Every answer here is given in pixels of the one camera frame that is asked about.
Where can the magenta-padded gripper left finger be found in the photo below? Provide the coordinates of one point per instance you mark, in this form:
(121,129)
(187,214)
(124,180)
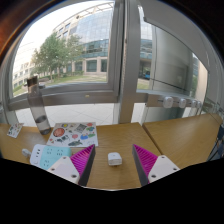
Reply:
(63,167)

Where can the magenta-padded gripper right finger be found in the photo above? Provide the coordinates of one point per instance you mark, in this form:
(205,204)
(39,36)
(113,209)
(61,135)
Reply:
(161,166)

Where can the small white charger block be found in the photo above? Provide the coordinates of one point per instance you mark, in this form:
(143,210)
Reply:
(114,158)

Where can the white and teal power strip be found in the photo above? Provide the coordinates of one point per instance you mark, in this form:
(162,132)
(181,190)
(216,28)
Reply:
(50,156)

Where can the large colourful sticker sheet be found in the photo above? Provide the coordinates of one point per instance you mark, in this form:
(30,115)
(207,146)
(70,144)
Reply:
(73,134)

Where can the small colourful sticker sheet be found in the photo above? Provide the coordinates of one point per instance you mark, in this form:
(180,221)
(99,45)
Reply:
(14,130)

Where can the dark metal chair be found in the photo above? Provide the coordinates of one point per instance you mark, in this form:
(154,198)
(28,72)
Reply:
(218,141)

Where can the clear grey drink bottle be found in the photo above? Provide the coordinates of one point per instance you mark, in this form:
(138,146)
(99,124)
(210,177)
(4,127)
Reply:
(38,110)

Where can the row of white round knobs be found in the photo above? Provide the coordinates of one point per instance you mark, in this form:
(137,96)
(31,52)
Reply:
(167,102)

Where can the narrow glass window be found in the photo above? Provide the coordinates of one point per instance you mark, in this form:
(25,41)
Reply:
(166,60)

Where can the large glass window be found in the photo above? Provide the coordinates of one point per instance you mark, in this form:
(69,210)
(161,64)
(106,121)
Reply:
(90,33)

